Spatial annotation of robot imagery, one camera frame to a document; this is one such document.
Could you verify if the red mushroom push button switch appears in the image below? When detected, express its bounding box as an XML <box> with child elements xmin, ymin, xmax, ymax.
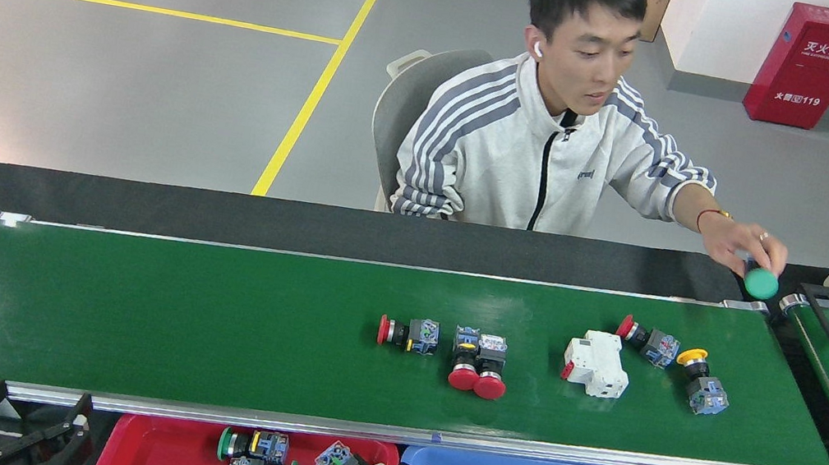
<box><xmin>375</xmin><ymin>311</ymin><xmax>444</xmax><ymax>358</ymax></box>
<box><xmin>444</xmin><ymin>323</ymin><xmax>487</xmax><ymax>394</ymax></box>
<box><xmin>610</xmin><ymin>312</ymin><xmax>685</xmax><ymax>372</ymax></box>
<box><xmin>469</xmin><ymin>331</ymin><xmax>516</xmax><ymax>404</ymax></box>

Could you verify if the white circuit breaker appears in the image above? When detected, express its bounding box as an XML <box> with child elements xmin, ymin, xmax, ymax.
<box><xmin>556</xmin><ymin>326</ymin><xmax>638</xmax><ymax>403</ymax></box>

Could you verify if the yellow mushroom push button switch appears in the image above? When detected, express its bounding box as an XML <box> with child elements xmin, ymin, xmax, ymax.
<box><xmin>667</xmin><ymin>344</ymin><xmax>739</xmax><ymax>421</ymax></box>

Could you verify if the red plastic tray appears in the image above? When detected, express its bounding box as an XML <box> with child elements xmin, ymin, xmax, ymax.
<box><xmin>92</xmin><ymin>397</ymin><xmax>404</xmax><ymax>465</ymax></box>

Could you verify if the long green conveyor belt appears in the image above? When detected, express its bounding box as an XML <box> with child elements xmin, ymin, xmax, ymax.
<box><xmin>0</xmin><ymin>181</ymin><xmax>829</xmax><ymax>465</ymax></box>

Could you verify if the person's left hand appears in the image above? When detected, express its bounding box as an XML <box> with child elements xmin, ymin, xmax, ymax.
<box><xmin>695</xmin><ymin>214</ymin><xmax>793</xmax><ymax>285</ymax></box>

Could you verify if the person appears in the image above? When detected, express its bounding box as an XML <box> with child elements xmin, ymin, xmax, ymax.
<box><xmin>383</xmin><ymin>0</ymin><xmax>829</xmax><ymax>285</ymax></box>

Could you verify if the grey office chair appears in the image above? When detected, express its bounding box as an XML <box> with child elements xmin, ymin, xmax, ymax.
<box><xmin>358</xmin><ymin>35</ymin><xmax>498</xmax><ymax>225</ymax></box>

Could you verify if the cardboard box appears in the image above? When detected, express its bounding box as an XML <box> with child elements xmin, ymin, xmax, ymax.
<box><xmin>632</xmin><ymin>0</ymin><xmax>677</xmax><ymax>47</ymax></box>

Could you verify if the red fire extinguisher cabinet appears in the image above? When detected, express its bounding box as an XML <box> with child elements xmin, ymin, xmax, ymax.
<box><xmin>739</xmin><ymin>0</ymin><xmax>829</xmax><ymax>133</ymax></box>

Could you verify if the red string bracelet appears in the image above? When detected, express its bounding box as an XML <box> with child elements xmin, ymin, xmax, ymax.
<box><xmin>694</xmin><ymin>205</ymin><xmax>733</xmax><ymax>238</ymax></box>

